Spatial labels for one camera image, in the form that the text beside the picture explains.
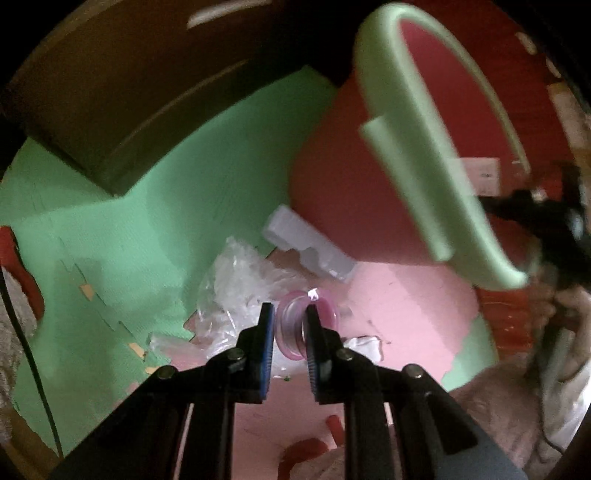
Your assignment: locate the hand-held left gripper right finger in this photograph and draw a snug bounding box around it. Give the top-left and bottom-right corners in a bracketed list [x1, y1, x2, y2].
[304, 305, 528, 480]

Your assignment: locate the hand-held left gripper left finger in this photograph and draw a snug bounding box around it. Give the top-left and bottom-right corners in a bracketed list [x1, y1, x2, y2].
[48, 302, 277, 480]

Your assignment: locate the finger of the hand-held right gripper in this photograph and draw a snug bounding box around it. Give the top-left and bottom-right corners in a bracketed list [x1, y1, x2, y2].
[480, 188, 546, 223]

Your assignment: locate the pink tape roll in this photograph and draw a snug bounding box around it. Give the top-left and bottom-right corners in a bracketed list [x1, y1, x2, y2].
[274, 288, 343, 363]

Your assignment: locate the clear plastic bag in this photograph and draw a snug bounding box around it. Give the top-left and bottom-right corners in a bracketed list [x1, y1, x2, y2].
[147, 235, 324, 374]

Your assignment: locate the red bin with green rim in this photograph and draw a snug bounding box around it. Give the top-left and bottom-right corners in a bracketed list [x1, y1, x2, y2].
[288, 2, 532, 291]

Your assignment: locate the person's right hand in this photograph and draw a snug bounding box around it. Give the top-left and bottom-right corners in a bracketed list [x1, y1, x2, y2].
[534, 281, 591, 352]

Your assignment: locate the white tissue wad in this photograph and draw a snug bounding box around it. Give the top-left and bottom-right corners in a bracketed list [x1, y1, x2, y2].
[344, 336, 385, 361]

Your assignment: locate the pink foam floor mat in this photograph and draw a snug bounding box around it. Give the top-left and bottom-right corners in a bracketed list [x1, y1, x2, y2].
[129, 249, 483, 480]

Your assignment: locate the red embroidered bed skirt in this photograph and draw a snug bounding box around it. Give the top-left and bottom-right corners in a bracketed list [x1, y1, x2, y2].
[475, 0, 591, 356]

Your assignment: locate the green foam floor mat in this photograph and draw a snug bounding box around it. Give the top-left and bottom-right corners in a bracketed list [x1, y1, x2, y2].
[0, 65, 340, 455]
[441, 318, 502, 388]

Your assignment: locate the red slipper at left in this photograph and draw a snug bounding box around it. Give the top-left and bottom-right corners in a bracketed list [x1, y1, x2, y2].
[0, 225, 46, 444]

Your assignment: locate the dark wooden nightstand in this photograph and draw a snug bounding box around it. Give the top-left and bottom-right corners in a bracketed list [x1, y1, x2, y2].
[0, 0, 356, 199]

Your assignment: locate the black cable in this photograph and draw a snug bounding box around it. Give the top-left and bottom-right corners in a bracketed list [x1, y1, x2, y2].
[0, 265, 65, 460]

